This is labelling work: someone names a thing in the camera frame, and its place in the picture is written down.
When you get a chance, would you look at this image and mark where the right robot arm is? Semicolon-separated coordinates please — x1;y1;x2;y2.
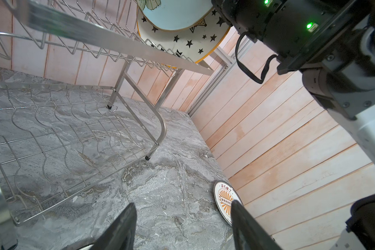
211;1;375;250

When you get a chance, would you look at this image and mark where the steel two-tier dish rack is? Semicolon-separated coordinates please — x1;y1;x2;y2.
0;0;215;250

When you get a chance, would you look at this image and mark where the star pattern orange rim plate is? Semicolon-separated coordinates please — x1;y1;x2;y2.
137;9;230;63

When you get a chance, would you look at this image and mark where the right aluminium frame bar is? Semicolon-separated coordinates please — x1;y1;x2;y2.
186;37;253;118

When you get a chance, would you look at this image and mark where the right orange sunburst plate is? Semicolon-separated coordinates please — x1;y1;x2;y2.
213;181;243;226

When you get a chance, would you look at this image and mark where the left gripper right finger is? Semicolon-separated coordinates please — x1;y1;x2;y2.
231;201;281;250

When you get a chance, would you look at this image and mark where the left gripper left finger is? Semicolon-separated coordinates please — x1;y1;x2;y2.
63;203;137;250

